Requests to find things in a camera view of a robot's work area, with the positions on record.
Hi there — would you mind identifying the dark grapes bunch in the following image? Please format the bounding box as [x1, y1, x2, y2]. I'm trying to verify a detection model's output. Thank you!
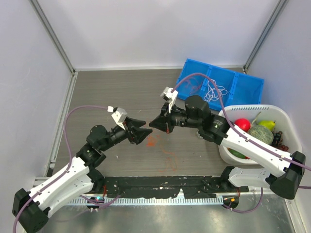
[271, 131, 289, 151]

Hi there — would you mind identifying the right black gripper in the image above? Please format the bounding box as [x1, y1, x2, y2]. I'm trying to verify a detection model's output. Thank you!
[150, 101, 201, 134]

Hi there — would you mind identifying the white plastic basket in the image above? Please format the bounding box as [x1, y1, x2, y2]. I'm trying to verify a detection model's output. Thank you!
[218, 104, 302, 166]

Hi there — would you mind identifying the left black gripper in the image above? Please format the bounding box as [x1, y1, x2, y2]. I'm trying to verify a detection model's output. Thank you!
[100, 116, 152, 151]

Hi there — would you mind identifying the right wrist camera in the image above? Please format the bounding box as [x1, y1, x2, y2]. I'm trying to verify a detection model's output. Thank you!
[160, 87, 178, 113]

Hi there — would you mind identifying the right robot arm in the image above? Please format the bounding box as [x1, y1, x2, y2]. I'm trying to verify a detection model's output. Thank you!
[149, 96, 306, 200]

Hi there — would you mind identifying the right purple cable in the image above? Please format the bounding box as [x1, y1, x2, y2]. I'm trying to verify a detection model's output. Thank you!
[171, 72, 311, 214]

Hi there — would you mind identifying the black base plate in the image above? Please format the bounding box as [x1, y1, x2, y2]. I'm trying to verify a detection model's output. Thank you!
[102, 176, 249, 199]

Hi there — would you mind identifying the purple cable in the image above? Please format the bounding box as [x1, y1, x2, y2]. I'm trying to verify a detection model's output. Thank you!
[11, 104, 126, 233]
[171, 72, 311, 214]

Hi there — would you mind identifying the green avocado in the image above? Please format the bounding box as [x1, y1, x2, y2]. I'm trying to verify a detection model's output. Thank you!
[228, 149, 245, 159]

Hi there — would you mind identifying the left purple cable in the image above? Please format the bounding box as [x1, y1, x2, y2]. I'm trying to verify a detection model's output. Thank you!
[11, 104, 126, 233]

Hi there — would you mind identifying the white string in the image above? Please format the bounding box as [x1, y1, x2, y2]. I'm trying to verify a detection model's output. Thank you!
[203, 79, 229, 102]

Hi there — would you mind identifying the slotted cable duct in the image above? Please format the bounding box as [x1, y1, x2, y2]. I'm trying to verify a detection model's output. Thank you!
[65, 196, 224, 206]

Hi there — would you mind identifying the green pear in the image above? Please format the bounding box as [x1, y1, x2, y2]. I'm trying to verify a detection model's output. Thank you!
[258, 120, 276, 131]

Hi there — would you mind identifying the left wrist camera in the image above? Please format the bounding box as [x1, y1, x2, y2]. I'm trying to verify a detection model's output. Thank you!
[107, 106, 127, 130]

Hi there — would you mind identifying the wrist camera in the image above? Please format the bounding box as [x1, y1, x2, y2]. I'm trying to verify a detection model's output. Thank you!
[160, 87, 178, 113]
[107, 106, 127, 130]

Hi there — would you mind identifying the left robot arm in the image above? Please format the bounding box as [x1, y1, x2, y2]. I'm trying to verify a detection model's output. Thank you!
[12, 117, 152, 233]

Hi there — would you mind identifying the red apple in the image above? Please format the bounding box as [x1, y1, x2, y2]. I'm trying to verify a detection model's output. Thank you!
[234, 118, 251, 132]

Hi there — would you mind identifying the cantaloupe melon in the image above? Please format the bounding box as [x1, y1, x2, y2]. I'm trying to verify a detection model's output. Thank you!
[247, 125, 274, 145]

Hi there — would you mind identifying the blue three-compartment bin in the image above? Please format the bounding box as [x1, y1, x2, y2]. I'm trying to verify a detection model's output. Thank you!
[176, 59, 264, 111]

